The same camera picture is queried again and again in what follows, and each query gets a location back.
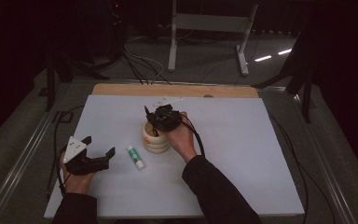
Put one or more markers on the metal floor rail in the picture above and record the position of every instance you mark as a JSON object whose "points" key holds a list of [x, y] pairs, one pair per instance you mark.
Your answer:
{"points": [[21, 158], [326, 161]]}

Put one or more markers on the green white glue stick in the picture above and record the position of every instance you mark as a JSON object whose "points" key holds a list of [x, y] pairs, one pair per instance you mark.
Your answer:
{"points": [[135, 157]]}

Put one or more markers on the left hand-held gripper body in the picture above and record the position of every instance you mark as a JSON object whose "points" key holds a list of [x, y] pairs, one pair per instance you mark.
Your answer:
{"points": [[74, 149]]}

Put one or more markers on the white table mat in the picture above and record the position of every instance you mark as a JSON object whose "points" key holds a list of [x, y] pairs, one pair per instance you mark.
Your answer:
{"points": [[239, 155]]}

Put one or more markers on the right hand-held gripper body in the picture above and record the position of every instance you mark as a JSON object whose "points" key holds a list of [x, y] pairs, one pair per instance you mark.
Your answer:
{"points": [[166, 119]]}

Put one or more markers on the person's right hand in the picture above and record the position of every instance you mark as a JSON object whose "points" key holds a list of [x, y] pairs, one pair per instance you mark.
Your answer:
{"points": [[181, 140]]}

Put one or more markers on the black tripod stand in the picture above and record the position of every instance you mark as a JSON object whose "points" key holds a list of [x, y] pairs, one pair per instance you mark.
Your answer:
{"points": [[306, 93]]}

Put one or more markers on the cream ribbed pen holder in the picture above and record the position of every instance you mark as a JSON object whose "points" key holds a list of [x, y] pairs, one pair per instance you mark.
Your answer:
{"points": [[155, 144]]}

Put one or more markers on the person's left hand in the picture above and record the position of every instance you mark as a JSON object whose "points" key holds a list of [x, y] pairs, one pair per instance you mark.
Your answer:
{"points": [[77, 185]]}

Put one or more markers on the white metal stand frame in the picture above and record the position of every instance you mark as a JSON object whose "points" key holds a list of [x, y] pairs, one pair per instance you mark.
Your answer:
{"points": [[209, 22]]}

